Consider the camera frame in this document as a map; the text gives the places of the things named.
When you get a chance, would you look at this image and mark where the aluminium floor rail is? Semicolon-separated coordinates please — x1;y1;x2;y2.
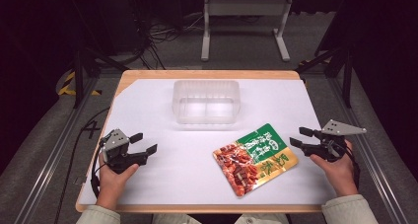
327;76;409;224
14;75;101;224

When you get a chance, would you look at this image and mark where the white metal stand frame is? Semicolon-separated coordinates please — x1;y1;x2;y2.
200;0;295;63

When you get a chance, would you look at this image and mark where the person's right hand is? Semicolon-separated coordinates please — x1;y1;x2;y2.
309;140;360;198

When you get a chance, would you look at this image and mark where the black metal stand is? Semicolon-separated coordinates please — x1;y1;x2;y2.
72;40;130;110
295;40;355;109

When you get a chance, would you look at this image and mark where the person's left hand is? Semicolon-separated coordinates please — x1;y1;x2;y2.
96;152;140;210

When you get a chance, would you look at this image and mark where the right hand-held gripper cable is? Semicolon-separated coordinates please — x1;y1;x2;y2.
341;141;362;189

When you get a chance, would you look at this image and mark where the white paper sheet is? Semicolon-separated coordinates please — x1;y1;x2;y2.
78;78;338;206

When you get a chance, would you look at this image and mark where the hand-held gripper cable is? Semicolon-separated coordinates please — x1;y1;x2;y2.
341;141;362;189
90;136;110;199

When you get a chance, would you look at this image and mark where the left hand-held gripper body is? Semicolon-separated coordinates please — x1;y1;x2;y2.
100;128;150;175

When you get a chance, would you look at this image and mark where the long black floor cable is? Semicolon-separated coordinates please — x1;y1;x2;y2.
53;107;111;224

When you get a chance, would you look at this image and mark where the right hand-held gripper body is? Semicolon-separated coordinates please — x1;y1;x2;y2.
300;118;368;163

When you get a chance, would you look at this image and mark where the clear plastic container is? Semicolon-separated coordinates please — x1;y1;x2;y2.
172;79;242;126

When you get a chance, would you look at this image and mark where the green and gold snack packet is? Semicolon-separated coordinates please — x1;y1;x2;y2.
212;122;300;198

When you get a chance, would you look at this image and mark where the yellow and black hazard tape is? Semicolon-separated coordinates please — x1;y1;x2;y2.
57;70;103;97

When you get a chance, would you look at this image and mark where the bundle of black floor cables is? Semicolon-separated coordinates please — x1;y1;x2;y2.
126;0;206;71

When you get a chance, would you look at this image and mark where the left hand-held gripper cable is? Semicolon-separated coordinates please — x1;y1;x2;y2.
90;136;110;199

